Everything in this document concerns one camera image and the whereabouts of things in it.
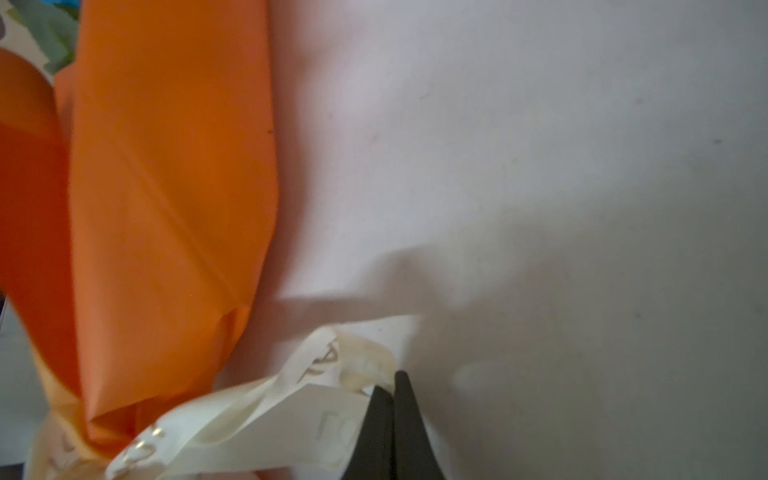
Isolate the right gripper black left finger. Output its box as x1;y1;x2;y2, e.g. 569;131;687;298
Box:
341;386;395;480

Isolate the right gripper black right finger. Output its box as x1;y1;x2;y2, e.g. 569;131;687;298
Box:
393;370;445;480

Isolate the white ribbon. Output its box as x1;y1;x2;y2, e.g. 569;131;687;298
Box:
23;326;396;479

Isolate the orange wrapping paper sheet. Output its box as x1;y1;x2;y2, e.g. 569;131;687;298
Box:
1;1;278;461

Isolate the pale blue fake flower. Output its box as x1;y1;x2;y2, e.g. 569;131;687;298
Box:
8;0;81;75

